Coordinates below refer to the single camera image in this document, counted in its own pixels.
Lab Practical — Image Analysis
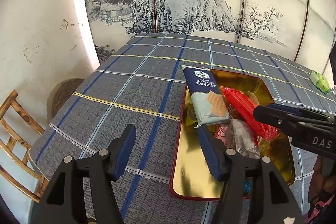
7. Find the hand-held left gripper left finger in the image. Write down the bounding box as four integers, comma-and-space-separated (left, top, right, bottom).
31, 123, 137, 224

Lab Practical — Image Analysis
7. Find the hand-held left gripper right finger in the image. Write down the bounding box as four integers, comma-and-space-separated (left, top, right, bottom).
197, 126, 306, 224

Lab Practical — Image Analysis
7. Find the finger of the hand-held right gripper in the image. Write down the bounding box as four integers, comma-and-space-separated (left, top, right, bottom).
253, 105, 336, 136
268, 103, 336, 122

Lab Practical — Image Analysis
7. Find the red tin box gold inside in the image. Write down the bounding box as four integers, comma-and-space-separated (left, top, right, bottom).
169, 69, 296, 199

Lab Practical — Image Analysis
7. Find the pink snack packet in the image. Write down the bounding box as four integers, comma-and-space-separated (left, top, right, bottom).
213, 126, 229, 144

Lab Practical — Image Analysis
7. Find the clear packet dark cake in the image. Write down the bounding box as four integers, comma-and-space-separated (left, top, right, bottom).
226, 119, 260, 159

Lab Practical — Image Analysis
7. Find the red snack packet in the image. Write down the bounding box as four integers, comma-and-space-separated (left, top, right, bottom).
220, 86, 281, 140

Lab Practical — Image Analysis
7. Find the yellow candy packet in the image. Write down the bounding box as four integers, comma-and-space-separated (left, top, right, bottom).
186, 105, 197, 128

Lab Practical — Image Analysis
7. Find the navy cracker packet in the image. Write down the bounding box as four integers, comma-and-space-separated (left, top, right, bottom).
181, 65, 231, 127

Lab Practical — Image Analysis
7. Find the green snack packet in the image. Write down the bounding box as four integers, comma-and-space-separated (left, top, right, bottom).
310, 70, 330, 93

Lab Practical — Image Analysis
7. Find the person's dark clothing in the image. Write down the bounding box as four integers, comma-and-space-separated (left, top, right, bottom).
307, 154, 336, 224

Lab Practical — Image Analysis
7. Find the grey plaid tablecloth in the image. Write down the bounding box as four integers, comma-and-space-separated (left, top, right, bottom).
28, 32, 336, 224

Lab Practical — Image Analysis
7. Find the brown round woven object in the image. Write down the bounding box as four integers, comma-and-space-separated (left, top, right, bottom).
47, 78, 84, 119

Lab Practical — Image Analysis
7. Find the wooden chair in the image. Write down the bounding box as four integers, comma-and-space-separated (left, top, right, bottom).
0, 90, 50, 203

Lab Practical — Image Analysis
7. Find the pink strap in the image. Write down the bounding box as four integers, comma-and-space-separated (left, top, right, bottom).
310, 199, 332, 218

